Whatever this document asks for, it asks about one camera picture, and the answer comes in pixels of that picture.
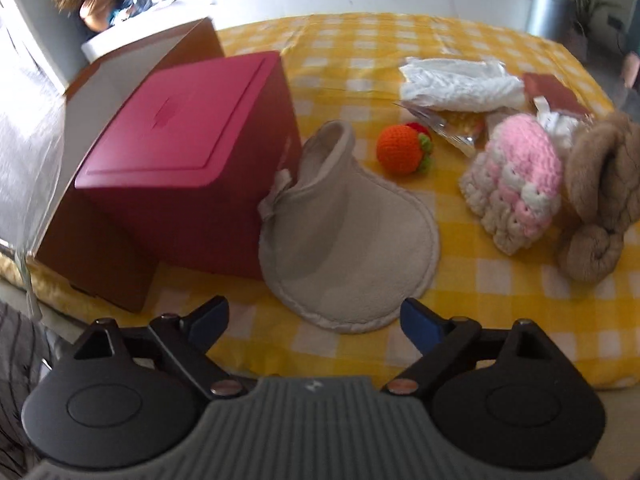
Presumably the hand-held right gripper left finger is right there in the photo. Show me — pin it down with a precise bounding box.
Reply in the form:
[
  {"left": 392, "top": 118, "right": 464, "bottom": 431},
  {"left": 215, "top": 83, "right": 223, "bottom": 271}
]
[{"left": 74, "top": 296, "right": 257, "bottom": 402}]

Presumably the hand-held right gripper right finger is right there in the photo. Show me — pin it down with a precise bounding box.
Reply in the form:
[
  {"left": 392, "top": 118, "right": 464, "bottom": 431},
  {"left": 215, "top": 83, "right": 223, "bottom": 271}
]
[{"left": 381, "top": 298, "right": 551, "bottom": 403}]

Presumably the beige cloth sun visor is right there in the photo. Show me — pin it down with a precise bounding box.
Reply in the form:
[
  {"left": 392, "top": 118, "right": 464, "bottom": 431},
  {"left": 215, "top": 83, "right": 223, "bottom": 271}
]
[{"left": 257, "top": 120, "right": 441, "bottom": 335}]

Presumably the brown cardboard box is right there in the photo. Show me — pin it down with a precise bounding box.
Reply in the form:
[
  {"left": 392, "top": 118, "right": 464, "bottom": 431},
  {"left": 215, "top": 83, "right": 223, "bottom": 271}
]
[{"left": 22, "top": 17, "right": 226, "bottom": 313}]

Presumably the orange crochet ball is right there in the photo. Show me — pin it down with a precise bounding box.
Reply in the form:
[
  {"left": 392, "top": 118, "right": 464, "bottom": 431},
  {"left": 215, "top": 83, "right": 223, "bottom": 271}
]
[{"left": 376, "top": 125, "right": 435, "bottom": 177}]

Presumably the pink and white crochet hat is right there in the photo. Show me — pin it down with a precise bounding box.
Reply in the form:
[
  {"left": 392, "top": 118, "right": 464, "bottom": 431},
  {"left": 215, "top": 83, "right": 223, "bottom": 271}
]
[{"left": 459, "top": 113, "right": 566, "bottom": 256}]

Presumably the yellow plastic packet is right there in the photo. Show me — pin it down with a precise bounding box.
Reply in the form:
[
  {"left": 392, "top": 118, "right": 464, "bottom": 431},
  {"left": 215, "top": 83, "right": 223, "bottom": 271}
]
[{"left": 392, "top": 101, "right": 488, "bottom": 157}]

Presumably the brown fluffy knotted plush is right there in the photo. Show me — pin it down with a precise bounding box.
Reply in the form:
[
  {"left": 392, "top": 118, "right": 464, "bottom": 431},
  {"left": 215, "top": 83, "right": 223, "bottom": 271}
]
[{"left": 557, "top": 111, "right": 640, "bottom": 282}]

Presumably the white plastic-wrapped bundle with ribbon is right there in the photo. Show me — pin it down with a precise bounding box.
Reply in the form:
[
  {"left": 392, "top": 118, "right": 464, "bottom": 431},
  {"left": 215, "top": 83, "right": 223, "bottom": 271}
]
[{"left": 535, "top": 97, "right": 596, "bottom": 156}]

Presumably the white knitted cloth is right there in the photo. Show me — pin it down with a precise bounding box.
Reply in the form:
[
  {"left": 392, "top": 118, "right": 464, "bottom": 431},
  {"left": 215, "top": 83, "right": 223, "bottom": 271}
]
[{"left": 399, "top": 56, "right": 526, "bottom": 112}]

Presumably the reddish brown wavy sponge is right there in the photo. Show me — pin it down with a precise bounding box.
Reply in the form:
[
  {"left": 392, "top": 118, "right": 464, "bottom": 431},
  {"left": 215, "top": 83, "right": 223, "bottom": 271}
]
[{"left": 522, "top": 73, "right": 593, "bottom": 117}]

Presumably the yellow checkered tablecloth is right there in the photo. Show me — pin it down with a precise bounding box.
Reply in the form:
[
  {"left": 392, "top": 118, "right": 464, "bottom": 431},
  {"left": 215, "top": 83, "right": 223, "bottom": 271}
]
[{"left": 0, "top": 12, "right": 640, "bottom": 391}]

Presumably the dark striped cloth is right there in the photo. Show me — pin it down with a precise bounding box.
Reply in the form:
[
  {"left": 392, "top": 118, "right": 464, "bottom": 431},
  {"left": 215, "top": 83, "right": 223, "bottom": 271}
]
[{"left": 0, "top": 300, "right": 56, "bottom": 480}]

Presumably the gold acorn jar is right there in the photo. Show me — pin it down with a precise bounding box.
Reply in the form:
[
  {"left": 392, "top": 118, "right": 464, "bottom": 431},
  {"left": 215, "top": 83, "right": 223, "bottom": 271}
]
[{"left": 80, "top": 0, "right": 118, "bottom": 31}]

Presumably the long leaf potted plant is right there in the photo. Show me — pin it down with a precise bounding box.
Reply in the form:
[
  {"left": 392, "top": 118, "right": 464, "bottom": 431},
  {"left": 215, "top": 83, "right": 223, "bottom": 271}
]
[{"left": 560, "top": 0, "right": 621, "bottom": 61}]

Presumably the silver trash can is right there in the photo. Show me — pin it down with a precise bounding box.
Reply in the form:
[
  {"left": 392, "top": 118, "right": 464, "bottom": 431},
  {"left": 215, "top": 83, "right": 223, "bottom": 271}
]
[{"left": 525, "top": 0, "right": 571, "bottom": 42}]

